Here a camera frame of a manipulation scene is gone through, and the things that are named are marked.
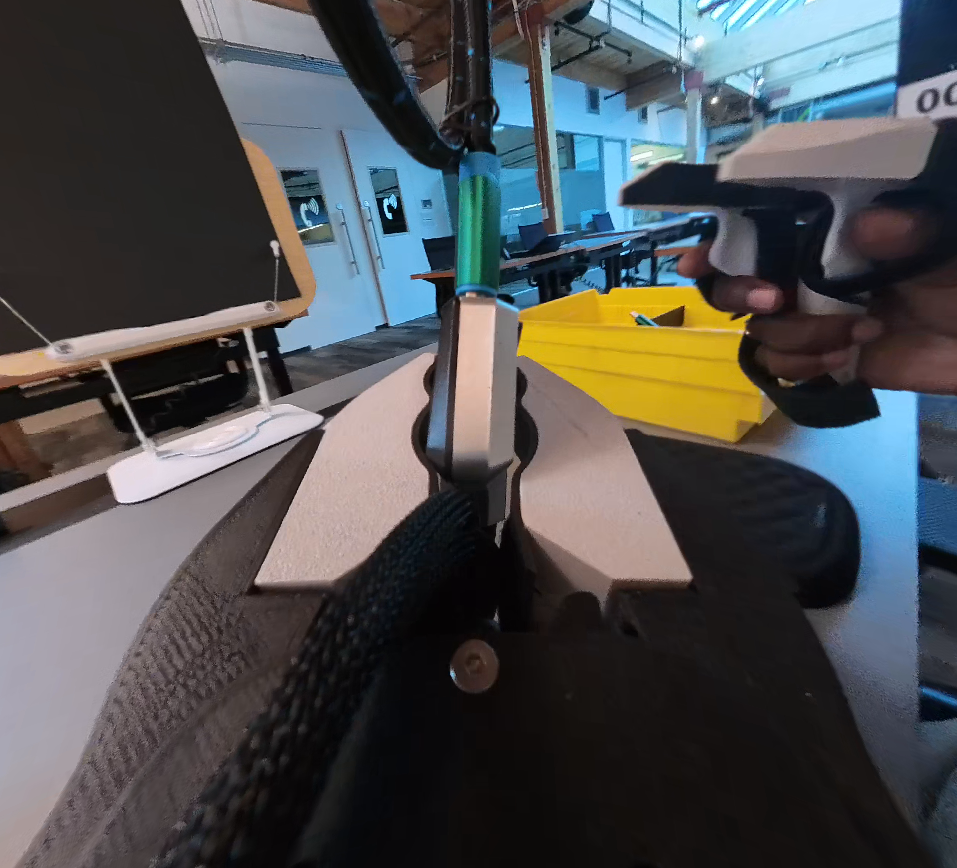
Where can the black mesh cushion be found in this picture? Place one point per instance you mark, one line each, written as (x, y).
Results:
(785, 509)

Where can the door window with phone icon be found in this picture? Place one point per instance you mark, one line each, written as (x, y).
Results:
(306, 206)
(389, 203)

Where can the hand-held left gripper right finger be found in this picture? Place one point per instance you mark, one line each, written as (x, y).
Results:
(598, 509)

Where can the yellow plastic bin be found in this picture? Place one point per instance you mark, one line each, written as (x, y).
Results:
(635, 382)

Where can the person's right hand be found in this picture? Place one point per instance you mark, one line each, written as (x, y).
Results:
(912, 330)

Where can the black board with wooden rim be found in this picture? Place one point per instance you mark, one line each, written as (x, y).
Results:
(112, 135)

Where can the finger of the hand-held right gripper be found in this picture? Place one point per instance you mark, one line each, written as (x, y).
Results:
(822, 154)
(710, 195)

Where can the long wooden office desk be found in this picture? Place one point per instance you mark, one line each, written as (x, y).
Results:
(516, 259)

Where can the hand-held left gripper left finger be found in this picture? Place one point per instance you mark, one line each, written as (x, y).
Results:
(351, 479)

